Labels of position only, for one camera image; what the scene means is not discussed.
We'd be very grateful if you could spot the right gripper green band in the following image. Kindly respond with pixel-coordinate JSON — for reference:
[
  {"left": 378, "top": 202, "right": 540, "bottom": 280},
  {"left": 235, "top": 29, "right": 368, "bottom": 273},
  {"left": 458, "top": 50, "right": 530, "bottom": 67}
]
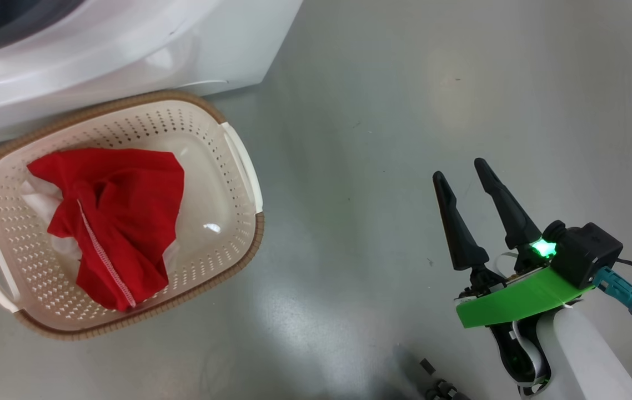
[{"left": 433, "top": 158, "right": 594, "bottom": 396}]

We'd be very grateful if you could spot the red garment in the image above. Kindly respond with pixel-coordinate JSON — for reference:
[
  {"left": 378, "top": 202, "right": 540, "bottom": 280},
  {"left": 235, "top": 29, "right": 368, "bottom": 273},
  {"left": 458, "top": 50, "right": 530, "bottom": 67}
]
[{"left": 27, "top": 147, "right": 185, "bottom": 312}]

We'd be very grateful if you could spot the white cloth piece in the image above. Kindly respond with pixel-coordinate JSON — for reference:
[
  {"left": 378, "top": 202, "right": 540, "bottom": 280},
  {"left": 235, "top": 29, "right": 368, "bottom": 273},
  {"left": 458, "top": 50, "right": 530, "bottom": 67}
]
[{"left": 20, "top": 178, "right": 179, "bottom": 268}]

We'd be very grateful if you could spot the white front-load washing machine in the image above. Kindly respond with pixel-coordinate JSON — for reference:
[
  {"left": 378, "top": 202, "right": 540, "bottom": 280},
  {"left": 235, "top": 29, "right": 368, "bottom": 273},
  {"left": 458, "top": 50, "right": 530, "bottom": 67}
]
[{"left": 0, "top": 0, "right": 304, "bottom": 151}]

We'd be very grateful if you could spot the cream laundry basket brown rim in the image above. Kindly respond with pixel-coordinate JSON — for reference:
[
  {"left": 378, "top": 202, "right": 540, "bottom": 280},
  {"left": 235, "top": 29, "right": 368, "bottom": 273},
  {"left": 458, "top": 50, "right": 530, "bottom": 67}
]
[{"left": 0, "top": 91, "right": 265, "bottom": 341}]

